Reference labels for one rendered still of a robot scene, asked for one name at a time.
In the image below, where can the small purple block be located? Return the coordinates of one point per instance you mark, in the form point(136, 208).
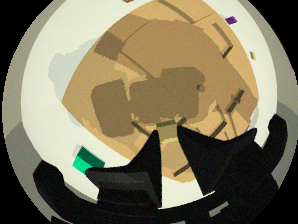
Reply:
point(231, 20)

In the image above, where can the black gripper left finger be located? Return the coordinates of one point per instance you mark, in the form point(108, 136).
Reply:
point(142, 173)

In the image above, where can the green rectangular block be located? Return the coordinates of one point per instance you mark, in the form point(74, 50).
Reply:
point(85, 160)

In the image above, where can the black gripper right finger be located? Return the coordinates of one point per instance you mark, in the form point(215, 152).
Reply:
point(209, 157)

